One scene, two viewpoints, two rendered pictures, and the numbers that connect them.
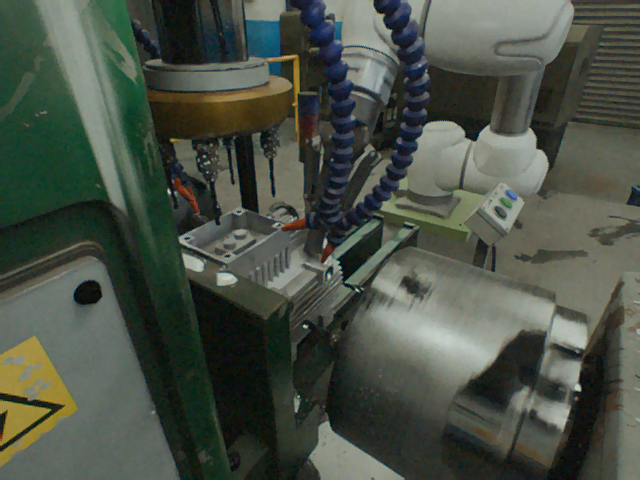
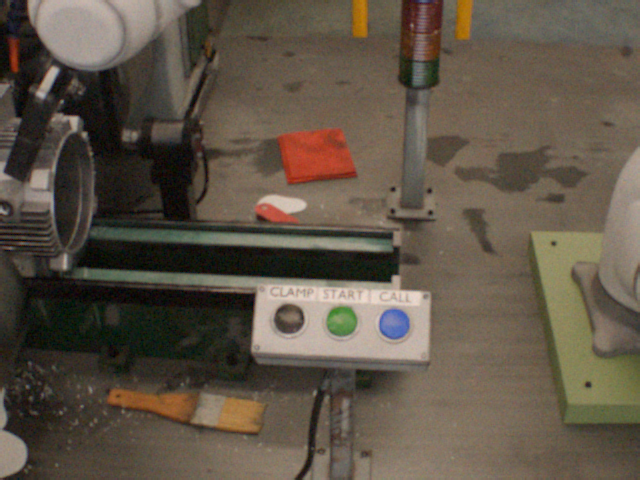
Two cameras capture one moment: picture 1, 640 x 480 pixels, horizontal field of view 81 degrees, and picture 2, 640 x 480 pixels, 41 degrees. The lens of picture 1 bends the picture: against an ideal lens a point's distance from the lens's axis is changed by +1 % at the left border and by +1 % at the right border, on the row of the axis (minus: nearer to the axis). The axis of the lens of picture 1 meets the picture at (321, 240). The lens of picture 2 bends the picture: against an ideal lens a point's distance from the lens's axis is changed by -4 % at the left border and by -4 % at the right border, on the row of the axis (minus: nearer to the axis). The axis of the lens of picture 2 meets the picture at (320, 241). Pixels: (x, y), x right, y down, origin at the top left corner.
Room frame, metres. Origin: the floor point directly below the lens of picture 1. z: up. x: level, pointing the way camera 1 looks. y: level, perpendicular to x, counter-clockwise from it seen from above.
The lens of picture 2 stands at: (0.38, -0.91, 1.65)
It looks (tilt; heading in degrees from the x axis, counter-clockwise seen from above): 38 degrees down; 60
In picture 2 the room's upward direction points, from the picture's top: 1 degrees counter-clockwise
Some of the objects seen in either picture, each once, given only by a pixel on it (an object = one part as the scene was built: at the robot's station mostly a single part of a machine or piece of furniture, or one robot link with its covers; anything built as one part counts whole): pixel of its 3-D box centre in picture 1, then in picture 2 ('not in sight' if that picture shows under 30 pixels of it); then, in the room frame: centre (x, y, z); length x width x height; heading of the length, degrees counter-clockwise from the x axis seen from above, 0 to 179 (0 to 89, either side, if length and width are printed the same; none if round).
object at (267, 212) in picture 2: not in sight; (276, 220); (0.88, 0.10, 0.81); 0.09 x 0.03 x 0.02; 105
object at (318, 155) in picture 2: not in sight; (315, 154); (1.03, 0.24, 0.80); 0.15 x 0.12 x 0.01; 69
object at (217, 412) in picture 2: not in sight; (185, 407); (0.60, -0.18, 0.80); 0.21 x 0.05 x 0.01; 140
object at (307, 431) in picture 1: (289, 423); not in sight; (0.36, 0.05, 0.86); 0.07 x 0.06 x 0.12; 55
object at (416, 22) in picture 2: (308, 121); (422, 9); (1.09, 0.04, 1.14); 0.06 x 0.06 x 0.04
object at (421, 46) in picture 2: (308, 137); (420, 37); (1.09, 0.04, 1.10); 0.06 x 0.06 x 0.04
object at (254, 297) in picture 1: (183, 377); not in sight; (0.35, 0.19, 0.97); 0.30 x 0.11 x 0.34; 55
